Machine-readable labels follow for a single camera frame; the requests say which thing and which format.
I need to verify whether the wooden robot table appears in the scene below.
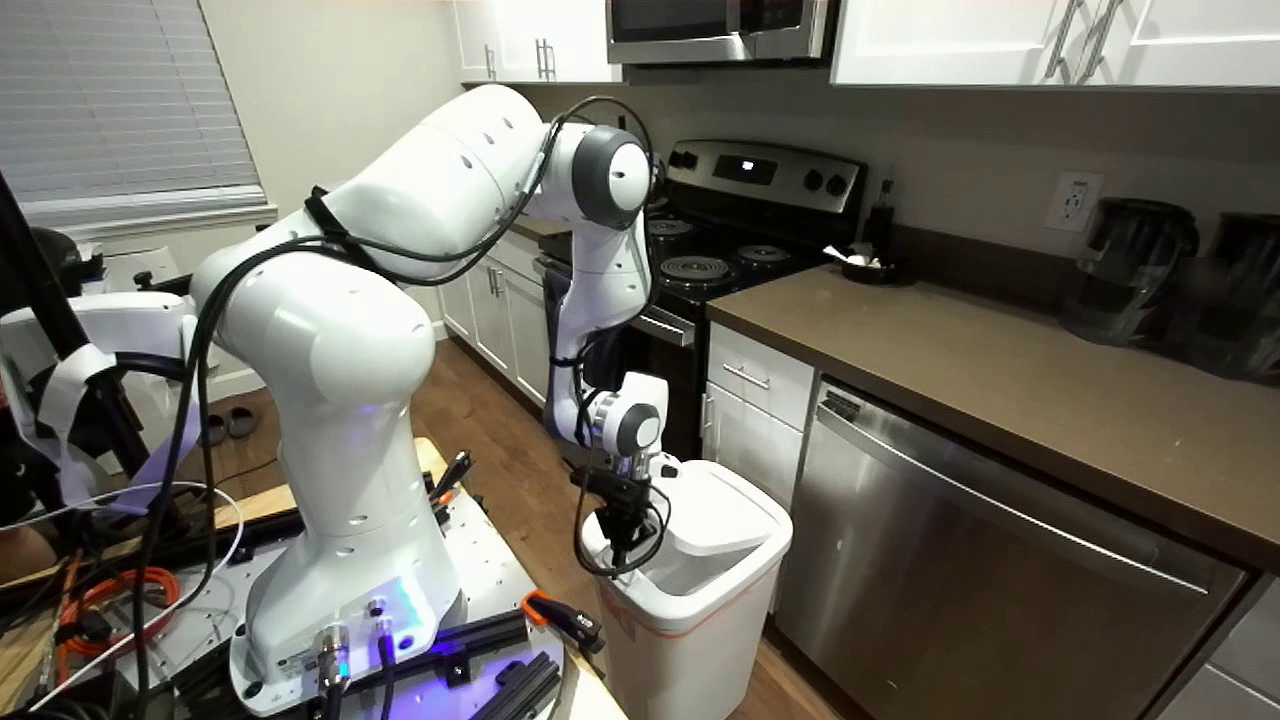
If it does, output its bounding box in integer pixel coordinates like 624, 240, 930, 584
0, 437, 632, 720

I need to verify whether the white drawer cabinet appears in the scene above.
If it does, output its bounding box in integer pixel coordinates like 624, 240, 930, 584
699, 321, 820, 511

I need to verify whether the brown kitchen countertop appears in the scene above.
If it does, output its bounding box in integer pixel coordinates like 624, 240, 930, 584
705, 255, 1280, 577

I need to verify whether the grey corner cabinet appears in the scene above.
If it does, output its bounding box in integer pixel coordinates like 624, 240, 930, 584
1154, 570, 1280, 720

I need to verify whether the black clamp with orange handle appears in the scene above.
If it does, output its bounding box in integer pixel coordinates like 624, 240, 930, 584
520, 593, 610, 657

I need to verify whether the stainless steel microwave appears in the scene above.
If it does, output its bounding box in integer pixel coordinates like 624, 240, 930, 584
606, 0, 840, 67

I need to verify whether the white plastic trash can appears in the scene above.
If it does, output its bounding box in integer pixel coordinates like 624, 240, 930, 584
591, 456, 798, 720

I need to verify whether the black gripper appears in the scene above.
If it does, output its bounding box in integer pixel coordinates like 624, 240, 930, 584
573, 449, 663, 570

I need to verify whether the pair of dark shoes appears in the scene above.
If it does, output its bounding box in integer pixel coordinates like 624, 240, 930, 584
200, 405, 265, 451

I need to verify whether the black dish with utensils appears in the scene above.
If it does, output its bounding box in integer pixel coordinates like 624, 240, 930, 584
820, 240, 913, 286

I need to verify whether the white window blind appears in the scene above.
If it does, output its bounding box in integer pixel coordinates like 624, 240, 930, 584
0, 0, 275, 226

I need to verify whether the black countertop appliance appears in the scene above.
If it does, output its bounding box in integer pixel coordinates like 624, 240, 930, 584
1184, 211, 1280, 387

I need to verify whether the narrow white wall cabinet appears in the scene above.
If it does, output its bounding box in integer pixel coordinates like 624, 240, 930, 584
453, 0, 624, 87

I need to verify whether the white wall power outlet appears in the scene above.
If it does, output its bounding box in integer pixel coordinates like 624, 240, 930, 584
1050, 167, 1104, 237

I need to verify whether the black coffee maker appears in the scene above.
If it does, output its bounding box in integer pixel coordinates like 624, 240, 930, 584
1065, 195, 1199, 349

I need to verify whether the dark hanging dish towel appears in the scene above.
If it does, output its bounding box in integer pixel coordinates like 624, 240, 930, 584
541, 267, 569, 405

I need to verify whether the dark bottle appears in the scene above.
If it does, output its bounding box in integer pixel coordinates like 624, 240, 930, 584
860, 177, 901, 255

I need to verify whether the stainless steel dishwasher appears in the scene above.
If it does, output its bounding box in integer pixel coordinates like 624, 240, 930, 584
774, 376, 1253, 720

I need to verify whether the black metal bar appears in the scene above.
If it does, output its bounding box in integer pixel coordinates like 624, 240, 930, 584
397, 608, 536, 671
466, 652, 569, 720

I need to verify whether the wide white wall cabinet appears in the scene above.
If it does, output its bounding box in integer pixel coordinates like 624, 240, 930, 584
830, 0, 1280, 92

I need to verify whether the orange cable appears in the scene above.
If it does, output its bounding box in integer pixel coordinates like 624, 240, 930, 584
51, 562, 186, 687

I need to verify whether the grey metal mounting plate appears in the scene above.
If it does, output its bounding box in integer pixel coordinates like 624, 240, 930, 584
116, 490, 569, 720

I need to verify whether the white thin cable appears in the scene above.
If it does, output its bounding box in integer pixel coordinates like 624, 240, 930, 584
0, 476, 252, 711

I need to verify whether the small black clamp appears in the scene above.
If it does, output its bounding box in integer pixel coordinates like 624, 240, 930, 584
428, 449, 481, 521

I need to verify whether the white wrapped stand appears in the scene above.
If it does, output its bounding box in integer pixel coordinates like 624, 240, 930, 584
0, 290, 210, 517

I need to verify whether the white base cabinet with doors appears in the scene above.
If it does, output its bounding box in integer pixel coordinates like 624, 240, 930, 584
438, 233, 557, 412

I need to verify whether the black tripod pole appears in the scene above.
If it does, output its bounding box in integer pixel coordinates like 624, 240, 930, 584
0, 173, 152, 489

